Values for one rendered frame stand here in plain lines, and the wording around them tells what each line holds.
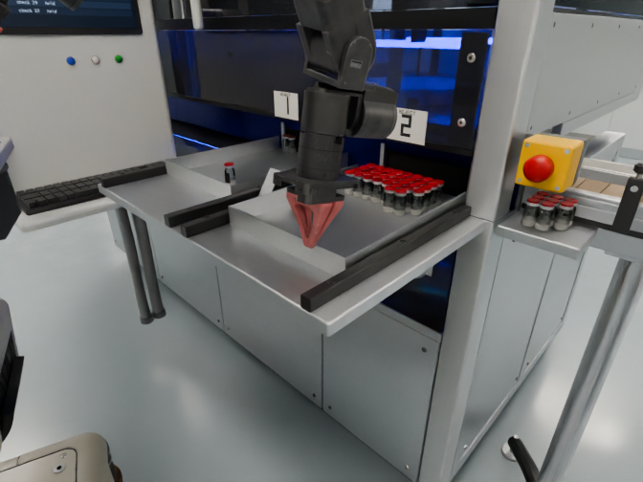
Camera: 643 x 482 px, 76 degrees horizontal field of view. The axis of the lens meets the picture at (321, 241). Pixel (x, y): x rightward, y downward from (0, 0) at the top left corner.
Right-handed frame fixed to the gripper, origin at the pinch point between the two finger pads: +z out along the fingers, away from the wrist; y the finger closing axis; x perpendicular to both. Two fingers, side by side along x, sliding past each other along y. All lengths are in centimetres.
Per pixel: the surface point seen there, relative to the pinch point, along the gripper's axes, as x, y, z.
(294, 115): 38, 31, -14
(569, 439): -33, 55, 45
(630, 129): 32, 496, -24
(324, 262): -2.6, 0.7, 2.4
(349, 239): 1.0, 10.4, 1.8
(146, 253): 99, 23, 42
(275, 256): 5.6, -1.0, 4.1
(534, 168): -18.3, 26.5, -12.8
